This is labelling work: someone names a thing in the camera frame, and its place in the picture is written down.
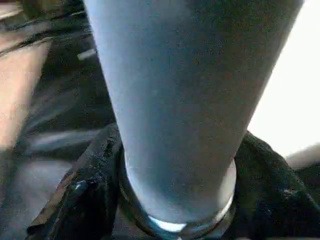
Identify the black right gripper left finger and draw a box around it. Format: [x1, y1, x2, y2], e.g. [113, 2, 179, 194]
[27, 125, 124, 240]

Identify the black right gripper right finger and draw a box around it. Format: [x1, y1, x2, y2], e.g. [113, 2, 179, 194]
[232, 131, 320, 240]

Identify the white plastic table top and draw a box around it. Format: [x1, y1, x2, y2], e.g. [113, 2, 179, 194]
[247, 0, 320, 170]

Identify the white plastic table leg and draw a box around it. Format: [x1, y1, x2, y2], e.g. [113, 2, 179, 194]
[82, 0, 305, 239]

